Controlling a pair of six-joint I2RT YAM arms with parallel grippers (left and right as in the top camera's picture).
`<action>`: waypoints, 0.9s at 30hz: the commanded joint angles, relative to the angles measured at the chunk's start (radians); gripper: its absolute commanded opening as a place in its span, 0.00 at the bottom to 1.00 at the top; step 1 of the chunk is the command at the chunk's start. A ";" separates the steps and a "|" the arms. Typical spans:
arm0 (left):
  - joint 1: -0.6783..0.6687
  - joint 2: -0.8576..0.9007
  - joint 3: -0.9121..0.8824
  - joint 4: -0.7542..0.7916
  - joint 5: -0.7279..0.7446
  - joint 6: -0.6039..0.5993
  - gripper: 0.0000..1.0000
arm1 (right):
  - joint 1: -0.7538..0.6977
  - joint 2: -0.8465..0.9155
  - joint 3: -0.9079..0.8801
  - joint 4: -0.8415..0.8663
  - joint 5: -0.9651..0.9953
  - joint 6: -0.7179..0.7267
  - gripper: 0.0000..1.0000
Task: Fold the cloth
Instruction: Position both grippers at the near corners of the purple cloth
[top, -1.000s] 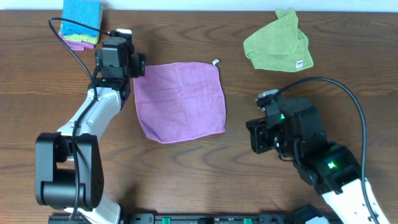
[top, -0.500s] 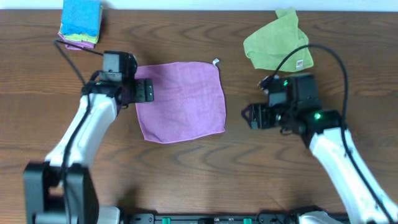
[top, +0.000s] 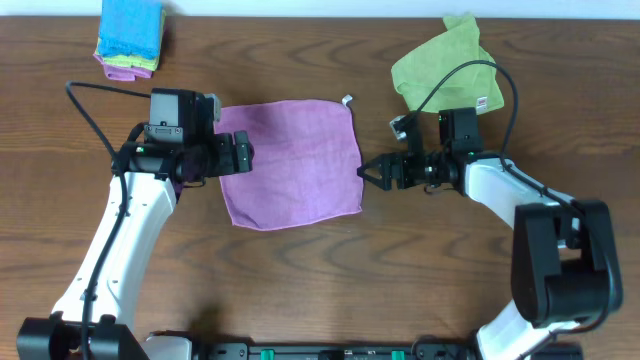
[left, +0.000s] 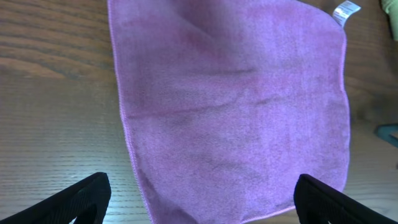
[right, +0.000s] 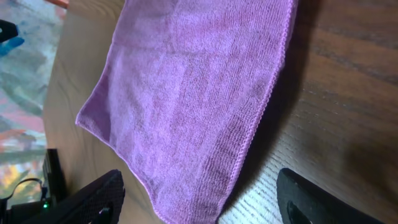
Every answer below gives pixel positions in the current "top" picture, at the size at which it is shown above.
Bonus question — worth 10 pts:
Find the folded green cloth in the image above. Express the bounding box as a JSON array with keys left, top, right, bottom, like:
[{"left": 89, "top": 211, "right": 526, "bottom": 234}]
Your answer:
[{"left": 94, "top": 10, "right": 166, "bottom": 71}]

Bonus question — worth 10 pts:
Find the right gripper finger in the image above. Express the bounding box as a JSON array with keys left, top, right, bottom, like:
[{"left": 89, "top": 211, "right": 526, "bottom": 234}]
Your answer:
[
  {"left": 357, "top": 153, "right": 397, "bottom": 173},
  {"left": 357, "top": 167, "right": 393, "bottom": 191}
]

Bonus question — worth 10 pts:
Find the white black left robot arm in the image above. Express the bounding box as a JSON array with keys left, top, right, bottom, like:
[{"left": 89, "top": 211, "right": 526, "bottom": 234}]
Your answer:
[{"left": 16, "top": 88, "right": 253, "bottom": 359}]

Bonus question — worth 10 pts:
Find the crumpled green cloth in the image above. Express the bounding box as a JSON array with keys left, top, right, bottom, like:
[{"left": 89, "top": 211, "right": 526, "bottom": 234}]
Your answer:
[{"left": 391, "top": 15, "right": 504, "bottom": 114}]

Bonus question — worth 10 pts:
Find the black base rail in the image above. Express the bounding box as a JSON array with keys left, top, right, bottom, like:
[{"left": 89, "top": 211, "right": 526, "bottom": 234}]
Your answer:
[{"left": 147, "top": 342, "right": 585, "bottom": 360}]

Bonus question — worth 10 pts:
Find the folded blue cloth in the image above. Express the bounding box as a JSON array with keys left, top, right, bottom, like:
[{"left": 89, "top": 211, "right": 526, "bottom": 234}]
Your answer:
[{"left": 98, "top": 0, "right": 164, "bottom": 59}]

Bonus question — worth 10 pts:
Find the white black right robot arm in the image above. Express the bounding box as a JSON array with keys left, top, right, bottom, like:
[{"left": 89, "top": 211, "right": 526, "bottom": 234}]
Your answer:
[{"left": 357, "top": 108, "right": 622, "bottom": 359}]

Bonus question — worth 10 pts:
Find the folded purple cloth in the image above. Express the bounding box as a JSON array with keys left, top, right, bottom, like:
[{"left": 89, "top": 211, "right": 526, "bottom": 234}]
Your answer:
[{"left": 93, "top": 54, "right": 152, "bottom": 82}]

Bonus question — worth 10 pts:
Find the purple microfiber cloth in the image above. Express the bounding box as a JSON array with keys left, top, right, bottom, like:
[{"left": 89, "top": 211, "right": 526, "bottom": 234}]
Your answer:
[{"left": 215, "top": 99, "right": 364, "bottom": 231}]

